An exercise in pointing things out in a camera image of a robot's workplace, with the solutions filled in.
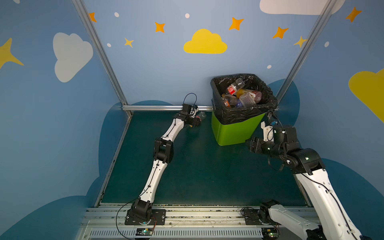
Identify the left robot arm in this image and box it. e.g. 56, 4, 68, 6
127, 112, 206, 225

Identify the dark red juice bottle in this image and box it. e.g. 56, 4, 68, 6
236, 89, 262, 104

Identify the clear bottle yellow cap red label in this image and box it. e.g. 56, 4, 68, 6
226, 78, 246, 96

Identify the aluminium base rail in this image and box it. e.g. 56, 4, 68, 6
74, 205, 336, 240

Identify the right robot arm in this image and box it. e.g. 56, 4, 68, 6
247, 137, 368, 240

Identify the aluminium frame back bar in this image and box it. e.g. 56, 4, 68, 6
121, 104, 213, 112

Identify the green trash bin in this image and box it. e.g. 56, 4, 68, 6
212, 114, 265, 146

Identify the black bin liner bag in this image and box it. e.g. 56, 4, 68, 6
211, 74, 278, 125

